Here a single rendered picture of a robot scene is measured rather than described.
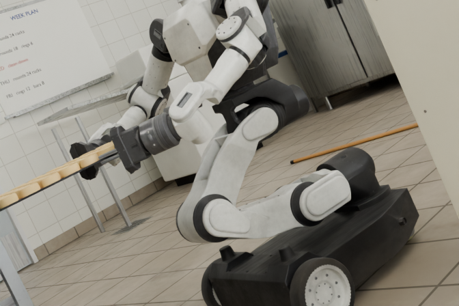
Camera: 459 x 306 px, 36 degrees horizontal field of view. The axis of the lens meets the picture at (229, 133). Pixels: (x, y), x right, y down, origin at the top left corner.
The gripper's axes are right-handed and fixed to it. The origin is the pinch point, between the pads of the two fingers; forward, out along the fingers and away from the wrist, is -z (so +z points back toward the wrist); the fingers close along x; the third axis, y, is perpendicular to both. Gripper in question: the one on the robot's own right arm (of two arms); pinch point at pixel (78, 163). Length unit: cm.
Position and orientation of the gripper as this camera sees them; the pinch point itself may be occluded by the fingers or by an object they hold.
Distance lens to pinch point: 224.2
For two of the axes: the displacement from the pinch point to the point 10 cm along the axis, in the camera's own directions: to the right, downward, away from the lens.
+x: -4.1, -9.1, -0.9
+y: 8.9, -3.8, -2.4
